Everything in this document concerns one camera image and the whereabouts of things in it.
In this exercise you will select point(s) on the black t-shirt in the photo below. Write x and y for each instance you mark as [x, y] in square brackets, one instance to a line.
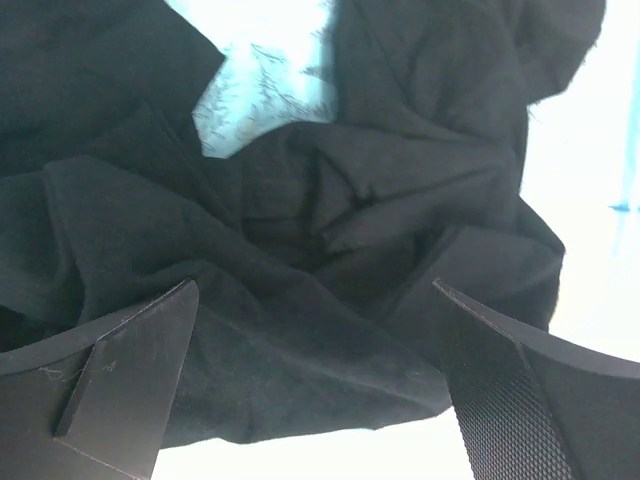
[315, 246]

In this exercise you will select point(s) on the teal plastic bin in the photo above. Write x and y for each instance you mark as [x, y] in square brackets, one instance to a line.
[278, 68]

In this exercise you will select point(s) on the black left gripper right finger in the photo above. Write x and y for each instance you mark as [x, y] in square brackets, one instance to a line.
[533, 406]

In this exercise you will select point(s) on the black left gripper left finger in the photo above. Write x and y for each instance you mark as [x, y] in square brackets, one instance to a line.
[93, 402]

